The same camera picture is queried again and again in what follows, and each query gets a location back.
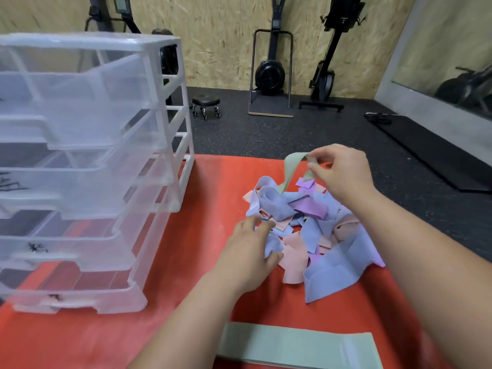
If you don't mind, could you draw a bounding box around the person's left hand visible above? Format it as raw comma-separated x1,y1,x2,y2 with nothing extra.
220,215,284,295

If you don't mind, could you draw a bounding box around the person's right hand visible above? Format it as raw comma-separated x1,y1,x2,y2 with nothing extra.
306,144,376,207

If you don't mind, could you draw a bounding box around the sage green loop band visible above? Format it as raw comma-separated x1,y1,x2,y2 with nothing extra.
277,152,320,195
215,322,384,369

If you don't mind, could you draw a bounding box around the person's right forearm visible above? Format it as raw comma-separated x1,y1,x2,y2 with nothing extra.
344,186,492,369

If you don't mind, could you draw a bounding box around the person's left forearm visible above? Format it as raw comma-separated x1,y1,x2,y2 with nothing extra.
129,270,247,369

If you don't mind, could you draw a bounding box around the pile of pastel fabric bands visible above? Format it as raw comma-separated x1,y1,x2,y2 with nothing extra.
242,175,386,304

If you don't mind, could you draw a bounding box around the red mat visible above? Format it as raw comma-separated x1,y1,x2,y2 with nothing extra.
0,153,456,369

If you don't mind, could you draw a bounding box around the black upright rowing machine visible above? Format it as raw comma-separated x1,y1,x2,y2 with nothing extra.
299,0,366,113

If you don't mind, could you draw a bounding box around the black ski trainer machine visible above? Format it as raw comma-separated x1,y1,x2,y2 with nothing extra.
248,0,295,119

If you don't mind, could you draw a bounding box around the black exercise mat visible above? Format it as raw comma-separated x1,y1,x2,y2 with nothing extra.
365,113,492,193

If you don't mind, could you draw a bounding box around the black rolling stool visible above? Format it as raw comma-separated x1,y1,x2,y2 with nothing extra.
191,94,222,120

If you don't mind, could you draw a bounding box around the clear plastic drawer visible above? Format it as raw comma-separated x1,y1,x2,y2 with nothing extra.
0,109,181,220
0,157,182,272
0,211,173,315
0,50,164,151

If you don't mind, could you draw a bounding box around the black exercise bike with monitor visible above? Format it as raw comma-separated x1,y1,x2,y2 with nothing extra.
85,0,180,77

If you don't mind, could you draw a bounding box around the wall mirror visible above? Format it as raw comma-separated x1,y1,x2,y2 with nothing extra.
391,0,492,122

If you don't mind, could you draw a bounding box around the clear plastic drawer cabinet frame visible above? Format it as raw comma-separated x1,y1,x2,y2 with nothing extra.
0,32,196,315

